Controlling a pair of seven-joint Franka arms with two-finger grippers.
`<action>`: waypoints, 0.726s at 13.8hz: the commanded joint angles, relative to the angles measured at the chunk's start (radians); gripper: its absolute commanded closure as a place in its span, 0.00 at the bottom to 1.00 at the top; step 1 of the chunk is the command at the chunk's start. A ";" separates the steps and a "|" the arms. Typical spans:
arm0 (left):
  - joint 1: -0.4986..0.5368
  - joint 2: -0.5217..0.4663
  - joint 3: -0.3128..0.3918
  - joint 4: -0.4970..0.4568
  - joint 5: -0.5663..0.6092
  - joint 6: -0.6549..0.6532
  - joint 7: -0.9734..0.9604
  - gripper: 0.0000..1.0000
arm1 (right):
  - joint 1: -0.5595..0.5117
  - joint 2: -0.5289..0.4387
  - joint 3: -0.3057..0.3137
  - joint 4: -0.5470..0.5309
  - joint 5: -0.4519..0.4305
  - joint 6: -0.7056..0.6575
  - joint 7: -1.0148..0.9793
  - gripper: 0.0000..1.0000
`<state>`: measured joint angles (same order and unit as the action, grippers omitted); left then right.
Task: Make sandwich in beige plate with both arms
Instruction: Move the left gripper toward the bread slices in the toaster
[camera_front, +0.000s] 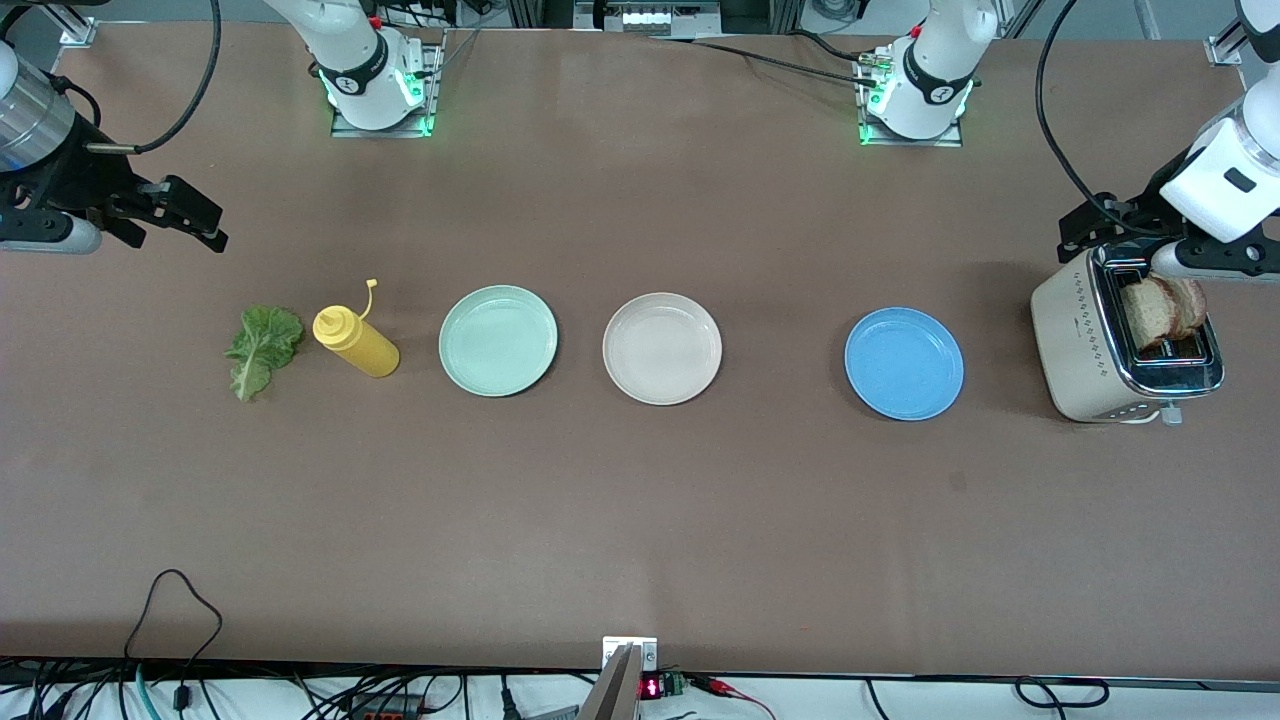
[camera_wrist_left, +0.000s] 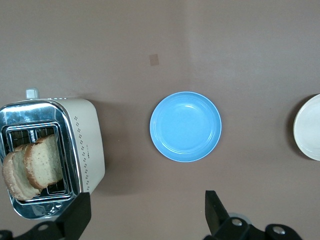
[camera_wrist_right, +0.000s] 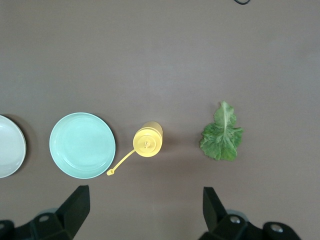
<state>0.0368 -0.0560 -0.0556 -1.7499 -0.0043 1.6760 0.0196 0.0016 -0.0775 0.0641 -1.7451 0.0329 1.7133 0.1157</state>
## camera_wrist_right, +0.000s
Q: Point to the green lettuce leaf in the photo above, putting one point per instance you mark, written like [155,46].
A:
[221,140]

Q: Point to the mint green plate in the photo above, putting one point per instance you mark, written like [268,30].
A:
[82,146]

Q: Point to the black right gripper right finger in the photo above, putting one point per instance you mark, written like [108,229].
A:
[220,225]

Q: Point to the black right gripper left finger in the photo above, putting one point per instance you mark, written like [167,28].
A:
[67,220]

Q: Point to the yellow squeeze sauce bottle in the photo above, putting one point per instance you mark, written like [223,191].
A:
[147,142]

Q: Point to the beige plate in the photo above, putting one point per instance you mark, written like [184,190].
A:
[10,147]

